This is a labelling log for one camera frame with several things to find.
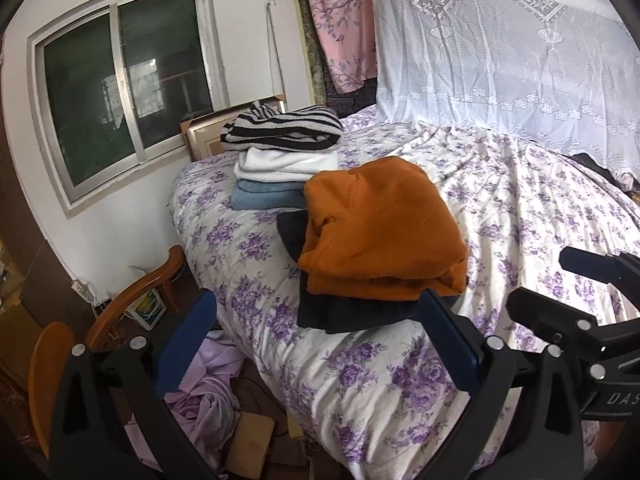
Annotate white folded garment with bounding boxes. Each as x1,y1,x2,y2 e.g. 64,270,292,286
235,147,338,183

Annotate blue and yellow bag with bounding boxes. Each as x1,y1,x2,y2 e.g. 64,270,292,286
125,290,168,331

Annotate white lace cloth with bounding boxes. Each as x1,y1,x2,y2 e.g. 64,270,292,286
366,0,640,173

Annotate cardboard box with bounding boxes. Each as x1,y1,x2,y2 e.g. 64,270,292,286
227,410,277,463

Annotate white hooked rod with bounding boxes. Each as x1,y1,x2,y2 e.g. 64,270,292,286
265,0,288,98

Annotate white power strip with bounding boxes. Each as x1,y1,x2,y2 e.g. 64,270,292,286
72,280,98,306

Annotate green painted panel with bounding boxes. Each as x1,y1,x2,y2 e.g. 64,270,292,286
291,0,333,106

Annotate black folded garment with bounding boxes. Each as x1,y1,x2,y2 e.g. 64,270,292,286
276,210,461,336

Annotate pink floral cloth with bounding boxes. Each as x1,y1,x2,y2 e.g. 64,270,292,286
304,0,378,93

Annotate purple floral bedsheet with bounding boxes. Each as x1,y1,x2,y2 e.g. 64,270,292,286
167,105,640,480

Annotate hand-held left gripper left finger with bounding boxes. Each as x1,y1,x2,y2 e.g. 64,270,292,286
47,289,218,480

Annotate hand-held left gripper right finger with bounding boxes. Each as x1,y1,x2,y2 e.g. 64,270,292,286
419,287,586,480

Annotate wooden headboard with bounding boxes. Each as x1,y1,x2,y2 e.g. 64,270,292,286
179,99,287,163

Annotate sliding glass window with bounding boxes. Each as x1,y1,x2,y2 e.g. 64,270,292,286
27,0,231,218

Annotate wooden chair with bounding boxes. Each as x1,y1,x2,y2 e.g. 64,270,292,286
27,245,187,461

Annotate light blue folded garment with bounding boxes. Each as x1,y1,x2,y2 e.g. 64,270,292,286
231,177,311,211

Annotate orange knitted cat cardigan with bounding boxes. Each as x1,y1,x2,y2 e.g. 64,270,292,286
296,156,470,302

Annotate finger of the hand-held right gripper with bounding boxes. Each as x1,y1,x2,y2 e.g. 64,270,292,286
506,287,640,350
558,246,640,293

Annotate dark patterned cloth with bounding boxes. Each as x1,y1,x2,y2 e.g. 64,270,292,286
325,77,381,117

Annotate person's right forearm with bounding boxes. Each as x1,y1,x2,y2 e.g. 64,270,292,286
582,417,621,468

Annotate black and white striped sweater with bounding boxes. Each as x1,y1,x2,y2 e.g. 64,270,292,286
220,101,345,153

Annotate wooden cabinet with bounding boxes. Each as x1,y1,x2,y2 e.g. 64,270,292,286
0,230,66,401

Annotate lilac cloth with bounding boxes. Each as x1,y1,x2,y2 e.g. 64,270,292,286
122,337,246,471

